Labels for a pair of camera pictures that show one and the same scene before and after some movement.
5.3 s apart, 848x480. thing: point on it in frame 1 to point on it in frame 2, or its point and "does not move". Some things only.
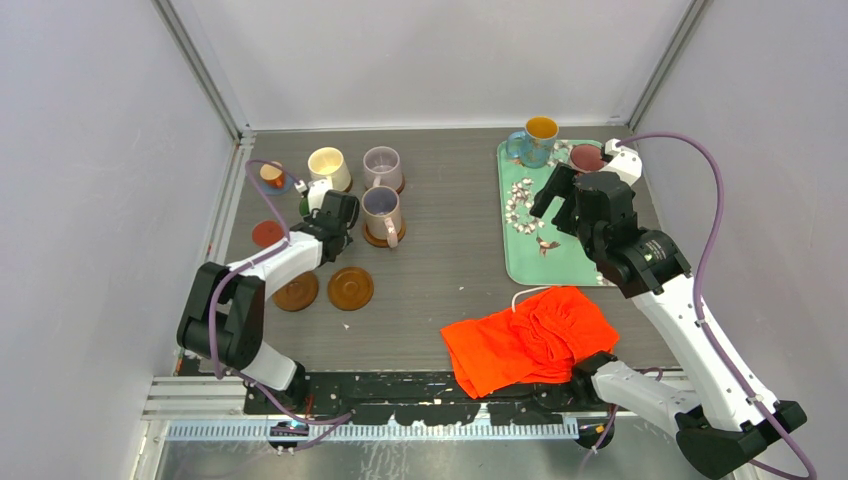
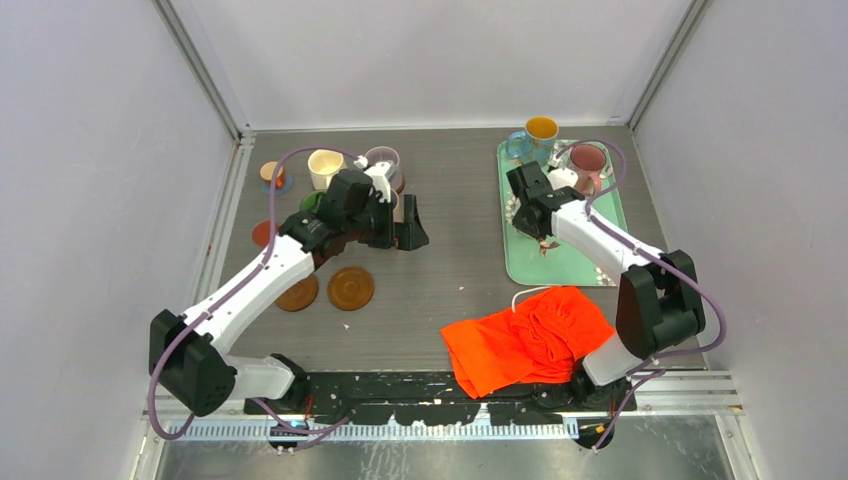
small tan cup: x=274 y=177 does not move
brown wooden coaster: x=350 y=288 does not move
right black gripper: x=562 y=184 to x=517 y=221
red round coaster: x=266 y=233 does not move
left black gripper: x=349 y=239 to x=414 y=236
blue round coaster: x=286 y=188 does not move
